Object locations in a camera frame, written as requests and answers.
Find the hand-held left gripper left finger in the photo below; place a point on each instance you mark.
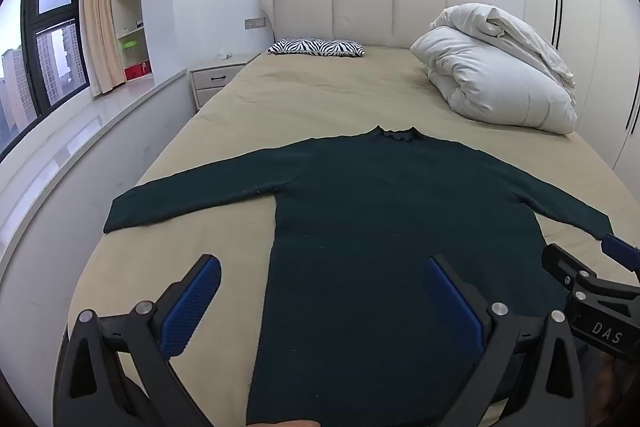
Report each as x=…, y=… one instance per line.
x=192, y=307

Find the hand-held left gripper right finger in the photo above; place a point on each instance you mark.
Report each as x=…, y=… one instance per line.
x=452, y=307

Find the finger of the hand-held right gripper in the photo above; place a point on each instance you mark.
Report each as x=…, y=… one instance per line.
x=560, y=263
x=620, y=252

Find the dark green sweater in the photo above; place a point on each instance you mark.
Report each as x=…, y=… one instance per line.
x=360, y=217

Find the white folded duvet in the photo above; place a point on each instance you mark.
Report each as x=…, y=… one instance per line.
x=490, y=77

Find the white window sill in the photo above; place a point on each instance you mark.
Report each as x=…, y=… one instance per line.
x=90, y=132

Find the white wardrobe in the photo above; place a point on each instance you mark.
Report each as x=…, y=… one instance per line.
x=575, y=32

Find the white nightstand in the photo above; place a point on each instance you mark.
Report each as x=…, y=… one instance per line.
x=215, y=82

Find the red box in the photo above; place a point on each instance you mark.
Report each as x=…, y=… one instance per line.
x=137, y=71

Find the beige bed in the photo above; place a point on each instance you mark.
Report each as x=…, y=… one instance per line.
x=320, y=97

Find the light green container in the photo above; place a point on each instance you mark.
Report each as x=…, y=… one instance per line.
x=131, y=45

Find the black framed window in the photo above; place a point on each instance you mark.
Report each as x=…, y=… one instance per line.
x=55, y=57

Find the zebra print pillow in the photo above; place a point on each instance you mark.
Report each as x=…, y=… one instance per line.
x=315, y=48

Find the beige curtain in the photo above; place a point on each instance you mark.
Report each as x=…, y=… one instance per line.
x=100, y=17

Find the cream padded headboard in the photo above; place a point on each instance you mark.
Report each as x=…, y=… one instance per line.
x=360, y=7

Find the wall switch panel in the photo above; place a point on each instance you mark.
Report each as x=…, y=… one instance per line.
x=254, y=23

